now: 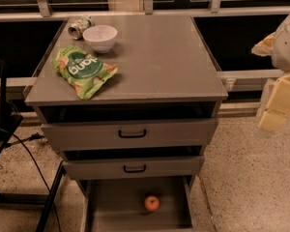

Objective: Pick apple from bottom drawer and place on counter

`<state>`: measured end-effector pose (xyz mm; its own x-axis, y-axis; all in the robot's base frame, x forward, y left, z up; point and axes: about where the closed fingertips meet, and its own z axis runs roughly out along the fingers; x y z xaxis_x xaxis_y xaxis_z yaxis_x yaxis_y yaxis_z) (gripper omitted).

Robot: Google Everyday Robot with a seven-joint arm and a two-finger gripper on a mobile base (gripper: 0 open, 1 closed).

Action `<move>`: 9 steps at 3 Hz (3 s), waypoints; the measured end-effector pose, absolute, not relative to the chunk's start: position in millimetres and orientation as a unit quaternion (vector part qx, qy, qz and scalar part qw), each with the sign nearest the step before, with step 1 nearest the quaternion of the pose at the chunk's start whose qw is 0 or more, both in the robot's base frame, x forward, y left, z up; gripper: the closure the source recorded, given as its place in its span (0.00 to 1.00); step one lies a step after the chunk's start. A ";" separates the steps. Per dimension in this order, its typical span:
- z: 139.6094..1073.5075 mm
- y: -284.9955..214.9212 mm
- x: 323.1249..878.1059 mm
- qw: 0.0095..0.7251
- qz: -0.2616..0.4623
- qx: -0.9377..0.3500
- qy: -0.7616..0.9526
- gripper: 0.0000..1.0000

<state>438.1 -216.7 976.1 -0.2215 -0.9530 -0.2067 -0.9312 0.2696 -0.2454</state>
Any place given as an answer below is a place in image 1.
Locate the grey top drawer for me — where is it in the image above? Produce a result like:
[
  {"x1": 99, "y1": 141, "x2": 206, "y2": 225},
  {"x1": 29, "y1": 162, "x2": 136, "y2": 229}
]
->
[{"x1": 43, "y1": 102, "x2": 218, "y2": 151}]

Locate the black cable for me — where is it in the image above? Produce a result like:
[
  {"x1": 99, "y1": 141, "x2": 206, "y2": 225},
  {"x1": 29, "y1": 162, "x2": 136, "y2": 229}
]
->
[{"x1": 0, "y1": 126, "x2": 62, "y2": 232}]

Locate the black middle drawer handle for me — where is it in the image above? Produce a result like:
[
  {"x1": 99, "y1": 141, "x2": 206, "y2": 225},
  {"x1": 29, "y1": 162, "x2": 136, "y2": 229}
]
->
[{"x1": 123, "y1": 164, "x2": 147, "y2": 173}]

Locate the grey drawer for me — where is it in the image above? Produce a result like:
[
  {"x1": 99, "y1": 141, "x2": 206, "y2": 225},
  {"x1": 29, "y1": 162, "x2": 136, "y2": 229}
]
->
[
  {"x1": 64, "y1": 146, "x2": 204, "y2": 180},
  {"x1": 81, "y1": 177, "x2": 196, "y2": 232},
  {"x1": 43, "y1": 102, "x2": 218, "y2": 151}
]

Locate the white bowl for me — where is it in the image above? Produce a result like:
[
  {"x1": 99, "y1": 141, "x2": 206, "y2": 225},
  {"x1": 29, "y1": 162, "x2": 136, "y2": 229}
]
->
[{"x1": 83, "y1": 25, "x2": 118, "y2": 53}]

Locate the black drawer handle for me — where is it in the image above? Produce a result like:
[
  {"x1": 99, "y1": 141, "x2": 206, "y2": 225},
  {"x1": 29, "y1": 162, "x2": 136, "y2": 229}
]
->
[
  {"x1": 123, "y1": 164, "x2": 147, "y2": 173},
  {"x1": 118, "y1": 129, "x2": 147, "y2": 138}
]

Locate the grey middle drawer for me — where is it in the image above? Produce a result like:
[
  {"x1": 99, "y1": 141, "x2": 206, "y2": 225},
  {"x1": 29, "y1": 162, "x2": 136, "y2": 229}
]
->
[{"x1": 64, "y1": 146, "x2": 204, "y2": 180}]

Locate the green snack bag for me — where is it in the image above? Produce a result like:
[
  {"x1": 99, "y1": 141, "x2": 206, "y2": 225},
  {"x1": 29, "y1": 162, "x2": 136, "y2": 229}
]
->
[{"x1": 52, "y1": 45, "x2": 118, "y2": 100}]

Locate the grey bottom drawer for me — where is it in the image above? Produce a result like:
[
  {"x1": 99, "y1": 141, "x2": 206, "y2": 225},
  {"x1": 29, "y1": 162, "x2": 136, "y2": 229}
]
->
[{"x1": 81, "y1": 177, "x2": 196, "y2": 232}]

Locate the grey drawer cabinet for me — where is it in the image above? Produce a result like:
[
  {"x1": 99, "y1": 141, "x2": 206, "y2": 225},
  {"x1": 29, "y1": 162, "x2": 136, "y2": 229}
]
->
[{"x1": 24, "y1": 14, "x2": 229, "y2": 232}]

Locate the silver soda can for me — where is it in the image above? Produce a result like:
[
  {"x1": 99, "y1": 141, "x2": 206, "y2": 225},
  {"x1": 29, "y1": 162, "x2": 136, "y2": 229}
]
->
[{"x1": 68, "y1": 16, "x2": 95, "y2": 40}]

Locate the red apple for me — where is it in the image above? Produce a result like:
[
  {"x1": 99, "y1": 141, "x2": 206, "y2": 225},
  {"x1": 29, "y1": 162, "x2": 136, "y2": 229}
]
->
[{"x1": 144, "y1": 195, "x2": 160, "y2": 212}]

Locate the black stand frame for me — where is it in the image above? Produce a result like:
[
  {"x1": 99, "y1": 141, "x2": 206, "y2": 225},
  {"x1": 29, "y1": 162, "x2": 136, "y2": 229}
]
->
[{"x1": 0, "y1": 60, "x2": 63, "y2": 232}]

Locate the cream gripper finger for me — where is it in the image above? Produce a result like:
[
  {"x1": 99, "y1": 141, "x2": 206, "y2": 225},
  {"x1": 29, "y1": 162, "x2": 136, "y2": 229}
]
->
[
  {"x1": 251, "y1": 33, "x2": 276, "y2": 57},
  {"x1": 258, "y1": 73, "x2": 290, "y2": 132}
]

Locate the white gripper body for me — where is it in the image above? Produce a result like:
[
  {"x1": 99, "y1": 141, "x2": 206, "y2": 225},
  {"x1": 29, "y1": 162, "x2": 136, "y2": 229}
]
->
[{"x1": 272, "y1": 14, "x2": 290, "y2": 73}]

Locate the metal window rail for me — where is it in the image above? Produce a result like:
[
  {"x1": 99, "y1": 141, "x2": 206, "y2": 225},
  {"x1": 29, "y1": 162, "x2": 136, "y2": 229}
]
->
[{"x1": 0, "y1": 6, "x2": 290, "y2": 93}]

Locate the black top drawer handle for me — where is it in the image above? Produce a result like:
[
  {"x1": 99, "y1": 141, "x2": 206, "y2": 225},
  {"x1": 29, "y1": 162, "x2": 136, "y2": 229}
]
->
[{"x1": 118, "y1": 129, "x2": 147, "y2": 138}]

